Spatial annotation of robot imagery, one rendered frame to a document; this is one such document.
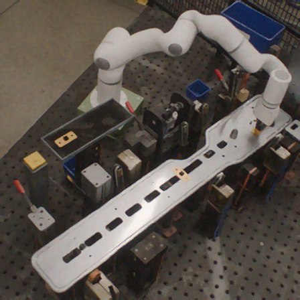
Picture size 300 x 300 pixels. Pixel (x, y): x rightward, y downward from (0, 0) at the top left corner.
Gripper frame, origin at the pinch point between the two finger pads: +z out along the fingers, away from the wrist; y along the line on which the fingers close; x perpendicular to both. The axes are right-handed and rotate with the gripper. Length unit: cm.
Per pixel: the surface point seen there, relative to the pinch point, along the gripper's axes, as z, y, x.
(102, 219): 3, -9, -86
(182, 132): -3.0, -17.8, -34.2
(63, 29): 103, -214, 47
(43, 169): -9, -35, -95
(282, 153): -1.2, 17.0, -5.8
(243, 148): 3.2, 2.6, -14.3
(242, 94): -2.8, -17.1, 6.3
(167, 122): -12.4, -20.9, -42.4
